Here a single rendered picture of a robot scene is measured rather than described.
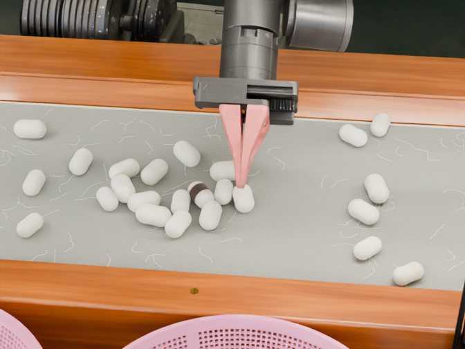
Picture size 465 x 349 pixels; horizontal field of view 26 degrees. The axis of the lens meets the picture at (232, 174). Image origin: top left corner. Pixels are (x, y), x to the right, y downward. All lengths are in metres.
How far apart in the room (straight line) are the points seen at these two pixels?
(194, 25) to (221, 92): 0.97
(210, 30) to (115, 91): 0.72
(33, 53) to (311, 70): 0.34
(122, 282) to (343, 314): 0.20
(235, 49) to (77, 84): 0.29
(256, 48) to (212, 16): 0.98
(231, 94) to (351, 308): 0.23
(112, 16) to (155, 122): 0.24
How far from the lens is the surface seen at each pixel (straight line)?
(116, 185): 1.05
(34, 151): 1.15
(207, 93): 0.97
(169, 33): 1.67
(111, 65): 1.24
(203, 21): 1.95
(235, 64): 0.98
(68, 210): 1.05
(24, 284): 0.94
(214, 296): 0.91
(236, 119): 0.96
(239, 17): 1.00
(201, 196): 1.03
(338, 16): 1.02
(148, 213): 1.01
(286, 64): 1.24
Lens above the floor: 1.39
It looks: 37 degrees down
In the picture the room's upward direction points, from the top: straight up
